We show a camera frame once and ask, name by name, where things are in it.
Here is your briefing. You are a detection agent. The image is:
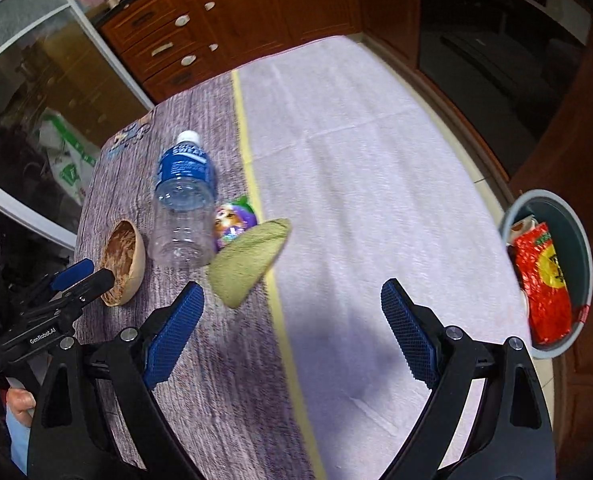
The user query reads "person's left hand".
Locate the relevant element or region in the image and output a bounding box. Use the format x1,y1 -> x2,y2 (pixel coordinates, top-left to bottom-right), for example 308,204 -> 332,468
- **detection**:
5,388 -> 38,429

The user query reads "green paper towel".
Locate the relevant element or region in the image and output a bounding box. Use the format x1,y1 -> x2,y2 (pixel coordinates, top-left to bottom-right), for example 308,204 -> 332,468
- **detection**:
206,217 -> 294,311

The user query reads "grey wood-print tablecloth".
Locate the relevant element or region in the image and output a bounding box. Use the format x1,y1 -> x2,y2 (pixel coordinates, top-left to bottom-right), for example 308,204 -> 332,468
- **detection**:
74,70 -> 328,480

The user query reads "glass sliding door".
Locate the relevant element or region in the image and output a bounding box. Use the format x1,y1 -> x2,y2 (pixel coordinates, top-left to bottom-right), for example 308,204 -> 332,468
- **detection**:
0,0 -> 156,251

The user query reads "clear plastic bottle blue label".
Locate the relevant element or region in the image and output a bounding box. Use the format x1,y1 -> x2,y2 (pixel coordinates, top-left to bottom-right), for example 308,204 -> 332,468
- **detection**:
148,130 -> 218,268

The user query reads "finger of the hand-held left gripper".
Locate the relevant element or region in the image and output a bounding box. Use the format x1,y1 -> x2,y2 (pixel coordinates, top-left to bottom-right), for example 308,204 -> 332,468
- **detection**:
26,268 -> 116,322
19,258 -> 96,311

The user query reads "green and white bag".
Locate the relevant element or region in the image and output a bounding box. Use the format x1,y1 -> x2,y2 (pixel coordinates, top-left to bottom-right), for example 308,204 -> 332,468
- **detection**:
38,109 -> 100,202

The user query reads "purple cartoon packet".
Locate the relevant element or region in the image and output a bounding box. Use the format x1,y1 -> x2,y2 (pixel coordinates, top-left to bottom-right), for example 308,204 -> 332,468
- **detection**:
213,195 -> 262,254

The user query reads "grey round waste bin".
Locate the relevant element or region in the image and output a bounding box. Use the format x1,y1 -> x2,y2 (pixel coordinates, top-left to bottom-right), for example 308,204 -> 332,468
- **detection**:
498,189 -> 593,360

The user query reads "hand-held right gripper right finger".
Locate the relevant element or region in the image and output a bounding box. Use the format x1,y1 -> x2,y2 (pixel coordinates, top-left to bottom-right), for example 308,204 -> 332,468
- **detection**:
376,278 -> 558,480

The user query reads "person's left forearm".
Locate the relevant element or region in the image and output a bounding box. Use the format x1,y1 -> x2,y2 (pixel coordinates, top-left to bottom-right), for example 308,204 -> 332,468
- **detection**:
5,412 -> 33,477

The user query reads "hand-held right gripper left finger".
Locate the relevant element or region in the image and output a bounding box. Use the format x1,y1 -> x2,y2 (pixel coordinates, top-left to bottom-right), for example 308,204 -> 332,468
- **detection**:
26,281 -> 206,480

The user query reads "red snack packet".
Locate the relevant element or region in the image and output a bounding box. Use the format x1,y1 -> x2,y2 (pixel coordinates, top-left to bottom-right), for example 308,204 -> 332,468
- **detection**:
513,221 -> 575,346

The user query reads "brown wooden cabinet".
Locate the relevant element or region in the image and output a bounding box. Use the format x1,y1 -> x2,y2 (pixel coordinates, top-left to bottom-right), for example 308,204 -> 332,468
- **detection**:
98,0 -> 421,107

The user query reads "wooden bowl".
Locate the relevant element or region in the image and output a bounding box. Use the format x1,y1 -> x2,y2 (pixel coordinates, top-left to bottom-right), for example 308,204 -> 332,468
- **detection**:
99,218 -> 148,307

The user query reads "dark glass cabinet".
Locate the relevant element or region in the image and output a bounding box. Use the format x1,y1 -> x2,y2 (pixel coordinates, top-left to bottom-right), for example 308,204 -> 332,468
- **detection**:
417,0 -> 593,177

